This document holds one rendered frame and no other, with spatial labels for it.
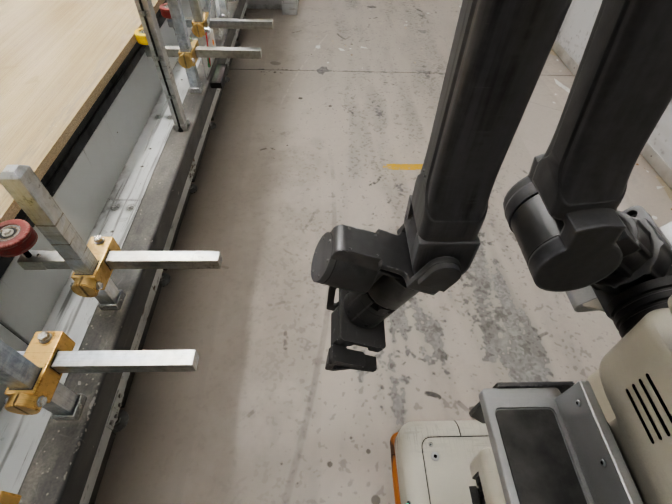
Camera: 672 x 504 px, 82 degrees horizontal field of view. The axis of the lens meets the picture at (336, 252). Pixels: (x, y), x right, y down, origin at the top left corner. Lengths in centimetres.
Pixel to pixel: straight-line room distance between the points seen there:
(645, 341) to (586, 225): 14
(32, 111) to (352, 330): 117
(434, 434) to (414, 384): 38
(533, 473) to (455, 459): 79
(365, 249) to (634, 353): 28
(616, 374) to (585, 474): 12
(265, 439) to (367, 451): 37
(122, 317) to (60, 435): 26
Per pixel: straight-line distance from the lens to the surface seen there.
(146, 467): 166
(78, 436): 97
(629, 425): 53
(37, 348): 89
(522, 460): 54
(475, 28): 28
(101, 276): 99
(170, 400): 170
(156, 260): 95
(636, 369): 49
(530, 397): 57
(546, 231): 41
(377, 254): 40
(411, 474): 130
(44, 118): 139
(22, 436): 112
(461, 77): 29
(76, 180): 136
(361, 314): 49
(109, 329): 105
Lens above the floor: 152
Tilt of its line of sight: 51 degrees down
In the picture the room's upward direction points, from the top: 3 degrees clockwise
